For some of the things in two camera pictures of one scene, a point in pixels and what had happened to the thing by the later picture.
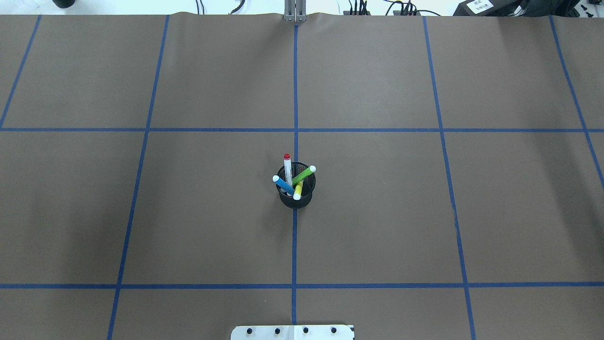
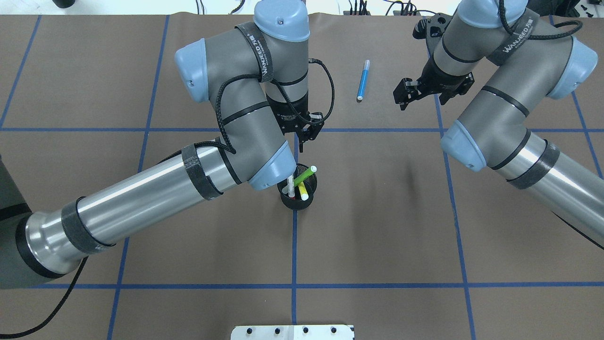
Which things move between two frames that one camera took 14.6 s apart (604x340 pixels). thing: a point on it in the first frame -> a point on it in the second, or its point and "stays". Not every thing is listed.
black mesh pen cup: (295, 183) stays
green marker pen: (301, 176) stays
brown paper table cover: (167, 176) stays
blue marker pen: (283, 185) -> (364, 76)
